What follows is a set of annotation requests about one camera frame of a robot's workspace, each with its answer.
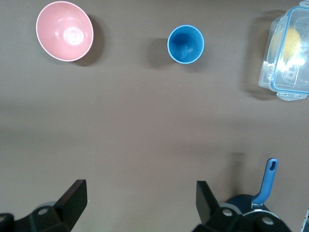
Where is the pink bowl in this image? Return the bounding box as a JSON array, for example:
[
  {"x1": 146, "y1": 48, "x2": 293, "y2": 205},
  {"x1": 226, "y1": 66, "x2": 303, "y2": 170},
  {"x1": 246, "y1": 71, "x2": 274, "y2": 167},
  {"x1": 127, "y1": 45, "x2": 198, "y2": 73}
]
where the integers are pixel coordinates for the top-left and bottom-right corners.
[{"x1": 36, "y1": 1, "x2": 94, "y2": 62}]

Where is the glass lid with blue knob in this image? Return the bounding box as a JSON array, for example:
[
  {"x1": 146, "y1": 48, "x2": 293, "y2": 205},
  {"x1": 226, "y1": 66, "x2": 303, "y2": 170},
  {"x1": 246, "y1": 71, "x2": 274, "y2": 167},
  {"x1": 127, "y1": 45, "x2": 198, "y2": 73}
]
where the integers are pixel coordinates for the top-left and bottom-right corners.
[{"x1": 241, "y1": 208, "x2": 280, "y2": 218}]

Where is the clear plastic container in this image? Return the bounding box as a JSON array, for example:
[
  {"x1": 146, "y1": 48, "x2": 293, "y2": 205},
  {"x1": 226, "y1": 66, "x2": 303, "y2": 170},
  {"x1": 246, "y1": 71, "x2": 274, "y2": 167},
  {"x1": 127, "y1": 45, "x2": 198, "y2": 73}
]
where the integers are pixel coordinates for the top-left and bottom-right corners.
[{"x1": 258, "y1": 16, "x2": 289, "y2": 91}]

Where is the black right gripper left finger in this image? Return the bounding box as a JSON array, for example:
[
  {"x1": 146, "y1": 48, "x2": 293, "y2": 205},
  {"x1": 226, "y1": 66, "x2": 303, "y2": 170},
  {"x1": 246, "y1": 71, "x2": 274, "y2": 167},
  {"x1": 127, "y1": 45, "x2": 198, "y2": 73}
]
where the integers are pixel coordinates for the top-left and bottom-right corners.
[{"x1": 14, "y1": 179, "x2": 87, "y2": 232}]

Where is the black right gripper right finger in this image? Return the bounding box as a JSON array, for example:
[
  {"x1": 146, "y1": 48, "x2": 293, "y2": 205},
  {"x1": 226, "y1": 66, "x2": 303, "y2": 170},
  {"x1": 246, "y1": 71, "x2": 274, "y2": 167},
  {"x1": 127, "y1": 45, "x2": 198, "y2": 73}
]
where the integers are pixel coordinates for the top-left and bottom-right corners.
[{"x1": 193, "y1": 180, "x2": 290, "y2": 232}]

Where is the dark pot with blue handle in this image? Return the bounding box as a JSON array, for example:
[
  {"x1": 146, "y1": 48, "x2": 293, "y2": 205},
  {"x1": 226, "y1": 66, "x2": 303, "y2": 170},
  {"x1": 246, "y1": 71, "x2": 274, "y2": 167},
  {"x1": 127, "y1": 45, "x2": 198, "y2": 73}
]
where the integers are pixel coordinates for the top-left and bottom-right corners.
[{"x1": 226, "y1": 158, "x2": 282, "y2": 219}]

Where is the clear lid with blue rim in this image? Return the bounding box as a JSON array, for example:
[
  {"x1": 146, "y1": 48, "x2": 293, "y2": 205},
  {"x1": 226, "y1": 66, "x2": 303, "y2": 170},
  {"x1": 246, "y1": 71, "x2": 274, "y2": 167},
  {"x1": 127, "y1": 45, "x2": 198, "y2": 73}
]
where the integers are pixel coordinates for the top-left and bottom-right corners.
[{"x1": 269, "y1": 4, "x2": 309, "y2": 101}]

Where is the blue plastic cup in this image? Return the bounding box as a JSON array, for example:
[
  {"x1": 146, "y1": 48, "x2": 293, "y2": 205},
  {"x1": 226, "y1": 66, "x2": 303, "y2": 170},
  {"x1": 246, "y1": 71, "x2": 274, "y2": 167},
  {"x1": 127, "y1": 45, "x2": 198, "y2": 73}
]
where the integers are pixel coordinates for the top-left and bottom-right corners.
[{"x1": 167, "y1": 25, "x2": 205, "y2": 64}]

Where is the yellow lemon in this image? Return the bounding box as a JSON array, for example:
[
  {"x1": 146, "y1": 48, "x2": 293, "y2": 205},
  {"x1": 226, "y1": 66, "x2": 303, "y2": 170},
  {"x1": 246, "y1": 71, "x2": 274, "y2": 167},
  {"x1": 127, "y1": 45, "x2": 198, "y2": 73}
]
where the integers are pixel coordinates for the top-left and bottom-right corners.
[{"x1": 272, "y1": 28, "x2": 303, "y2": 65}]

